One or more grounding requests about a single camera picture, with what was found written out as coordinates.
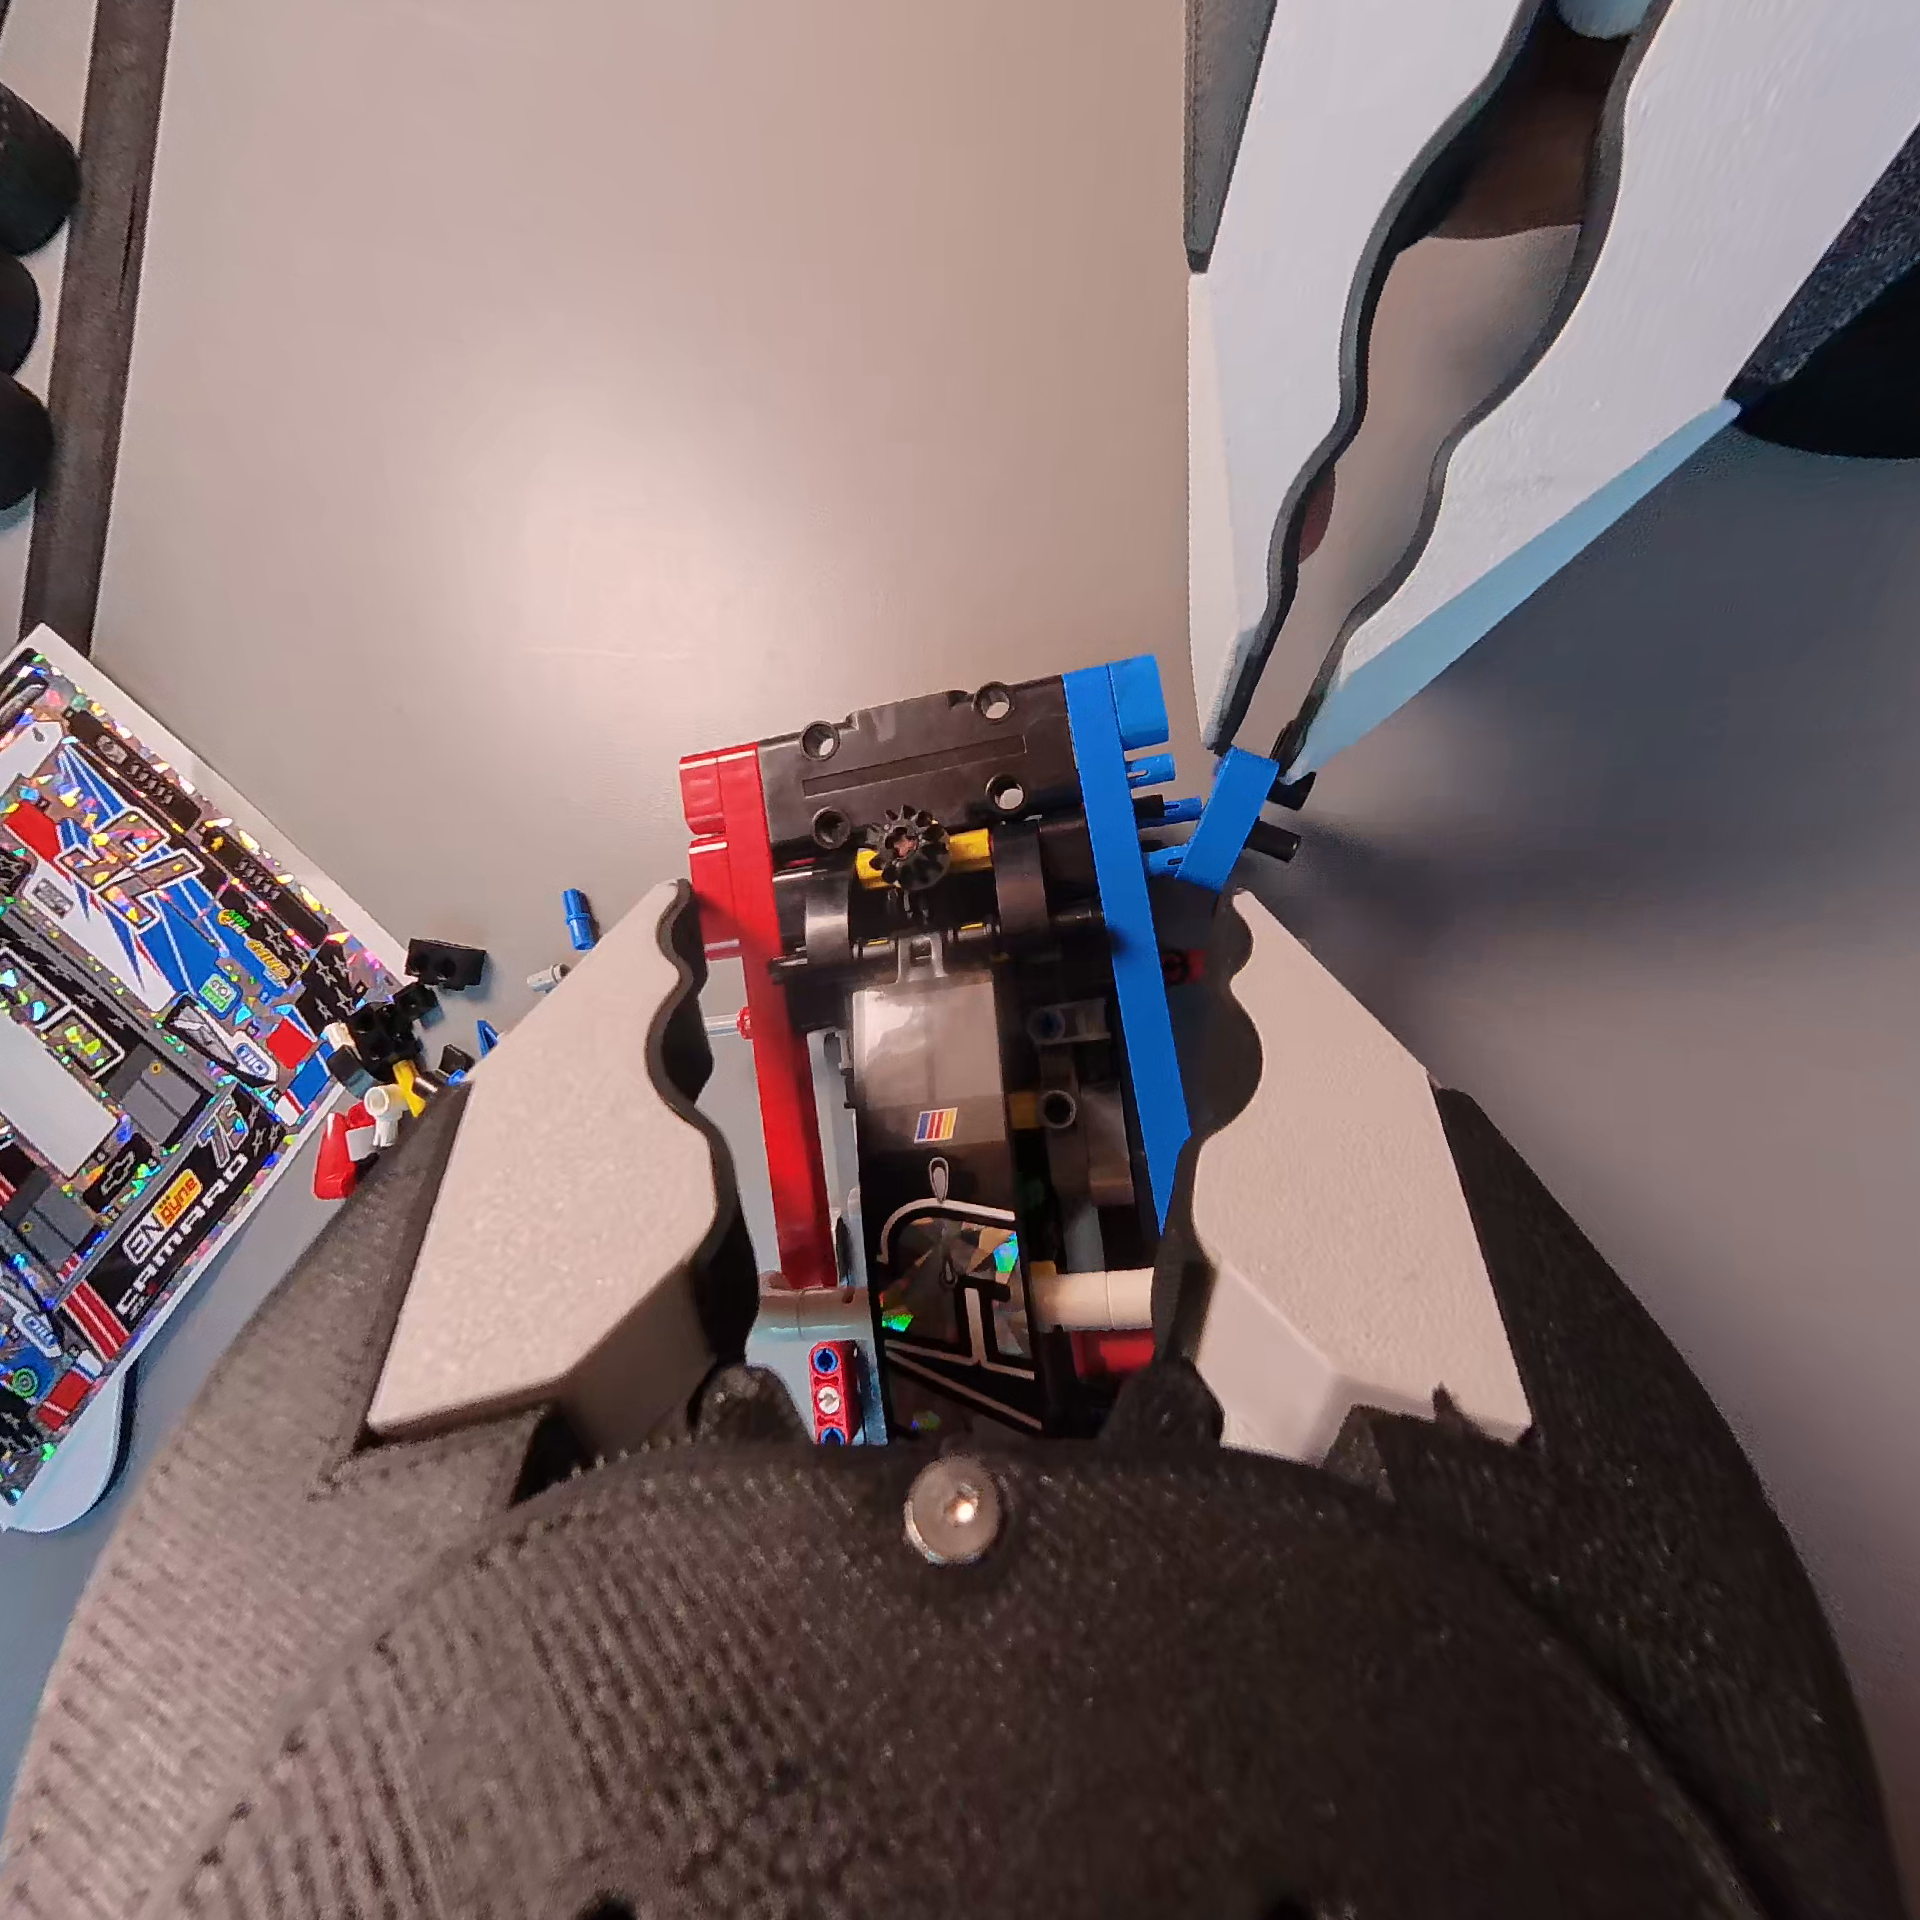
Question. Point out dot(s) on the pile of loose lego pieces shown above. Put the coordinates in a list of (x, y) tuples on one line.
[(382, 1049)]

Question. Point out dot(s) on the blue L-shaped lego beam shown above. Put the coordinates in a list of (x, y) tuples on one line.
[(1223, 818)]

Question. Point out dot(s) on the holographic sticker sheet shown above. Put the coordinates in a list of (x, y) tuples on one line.
[(136, 1049)]

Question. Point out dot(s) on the person's right hand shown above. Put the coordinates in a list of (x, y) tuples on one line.
[(1524, 151)]

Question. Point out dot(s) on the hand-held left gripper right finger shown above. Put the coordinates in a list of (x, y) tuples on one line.
[(1350, 1199)]

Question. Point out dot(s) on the blue lego pin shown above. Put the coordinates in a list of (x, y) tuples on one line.
[(579, 920)]

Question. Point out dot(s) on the black lego pin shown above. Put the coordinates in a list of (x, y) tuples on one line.
[(1299, 784), (1275, 843)]

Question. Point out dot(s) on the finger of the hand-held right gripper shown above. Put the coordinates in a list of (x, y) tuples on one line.
[(1290, 226), (1696, 226)]

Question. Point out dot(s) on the lego car model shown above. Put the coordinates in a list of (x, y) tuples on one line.
[(933, 1049)]

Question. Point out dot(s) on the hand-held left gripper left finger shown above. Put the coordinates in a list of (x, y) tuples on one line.
[(541, 1199)]

